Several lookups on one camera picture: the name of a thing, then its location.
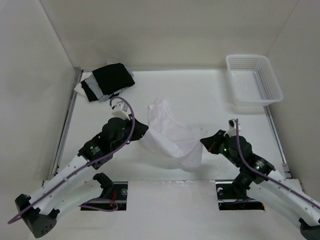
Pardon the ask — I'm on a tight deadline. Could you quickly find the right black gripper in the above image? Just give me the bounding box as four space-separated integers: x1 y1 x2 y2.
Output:
200 129 241 167

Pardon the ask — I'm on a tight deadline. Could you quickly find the white tank top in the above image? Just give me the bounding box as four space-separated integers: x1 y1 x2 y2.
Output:
139 99 203 171

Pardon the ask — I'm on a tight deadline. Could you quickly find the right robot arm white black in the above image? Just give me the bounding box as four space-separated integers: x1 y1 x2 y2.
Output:
200 130 320 240

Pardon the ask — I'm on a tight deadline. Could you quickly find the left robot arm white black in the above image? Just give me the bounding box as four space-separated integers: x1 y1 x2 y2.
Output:
15 117 149 239

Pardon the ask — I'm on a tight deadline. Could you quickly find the folded black tank top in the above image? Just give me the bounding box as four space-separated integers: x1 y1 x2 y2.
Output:
92 63 135 95

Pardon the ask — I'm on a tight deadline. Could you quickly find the stack of folded tank tops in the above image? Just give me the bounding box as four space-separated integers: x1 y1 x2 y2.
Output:
74 62 134 103

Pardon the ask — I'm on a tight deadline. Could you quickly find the white plastic mesh basket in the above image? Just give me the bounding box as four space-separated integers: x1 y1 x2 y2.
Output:
225 54 284 108

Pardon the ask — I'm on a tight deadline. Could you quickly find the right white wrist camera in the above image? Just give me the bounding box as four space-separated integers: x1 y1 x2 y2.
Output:
224 119 241 137

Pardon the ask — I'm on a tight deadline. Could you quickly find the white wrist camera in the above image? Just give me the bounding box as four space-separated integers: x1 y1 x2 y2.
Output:
111 101 131 120
224 119 241 137

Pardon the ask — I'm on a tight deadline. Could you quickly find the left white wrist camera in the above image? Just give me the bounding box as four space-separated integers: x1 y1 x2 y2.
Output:
111 101 131 120

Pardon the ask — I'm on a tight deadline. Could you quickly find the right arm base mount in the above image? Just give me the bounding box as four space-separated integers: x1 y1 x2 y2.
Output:
215 174 265 211

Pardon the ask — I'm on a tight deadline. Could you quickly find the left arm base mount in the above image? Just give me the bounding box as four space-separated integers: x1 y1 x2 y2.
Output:
80 173 129 212

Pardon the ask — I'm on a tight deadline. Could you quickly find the right aluminium table rail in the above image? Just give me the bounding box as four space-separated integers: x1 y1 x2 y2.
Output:
263 106 293 179

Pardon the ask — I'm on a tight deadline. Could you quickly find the aluminium table rail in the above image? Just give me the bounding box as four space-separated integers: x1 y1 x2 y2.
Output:
263 106 293 179
48 67 83 179

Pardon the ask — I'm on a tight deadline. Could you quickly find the left aluminium table rail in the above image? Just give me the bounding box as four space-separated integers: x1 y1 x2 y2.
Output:
48 67 83 179

